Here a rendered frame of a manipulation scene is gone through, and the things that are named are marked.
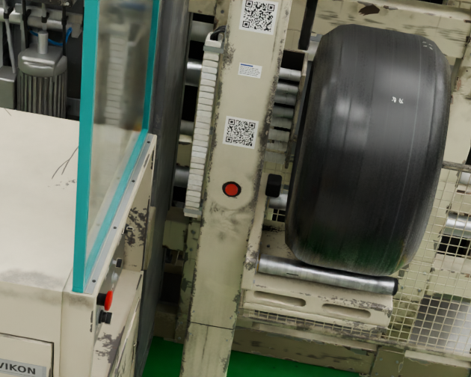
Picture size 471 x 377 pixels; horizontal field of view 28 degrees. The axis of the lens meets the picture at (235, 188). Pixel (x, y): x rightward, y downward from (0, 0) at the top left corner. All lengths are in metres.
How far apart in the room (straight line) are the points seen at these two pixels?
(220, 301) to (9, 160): 0.79
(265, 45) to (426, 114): 0.38
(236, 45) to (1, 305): 0.79
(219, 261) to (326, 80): 0.60
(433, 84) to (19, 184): 0.89
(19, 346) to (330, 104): 0.81
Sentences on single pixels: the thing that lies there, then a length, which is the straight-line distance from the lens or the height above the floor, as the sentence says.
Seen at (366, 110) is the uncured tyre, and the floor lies 1.39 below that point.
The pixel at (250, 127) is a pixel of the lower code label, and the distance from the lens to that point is 2.15.
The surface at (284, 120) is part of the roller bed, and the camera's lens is 2.61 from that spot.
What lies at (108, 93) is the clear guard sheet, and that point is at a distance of 1.52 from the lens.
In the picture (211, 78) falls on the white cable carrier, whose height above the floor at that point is 1.34.
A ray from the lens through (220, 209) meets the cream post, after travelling 2.28.
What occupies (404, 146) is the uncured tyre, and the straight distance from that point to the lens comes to 1.99.
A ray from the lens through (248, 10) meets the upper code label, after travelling 2.03.
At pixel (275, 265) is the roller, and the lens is 2.27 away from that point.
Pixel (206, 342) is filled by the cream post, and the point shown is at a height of 0.56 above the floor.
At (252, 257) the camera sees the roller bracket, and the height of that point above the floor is 0.95.
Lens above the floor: 2.30
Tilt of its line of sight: 34 degrees down
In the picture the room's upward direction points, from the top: 9 degrees clockwise
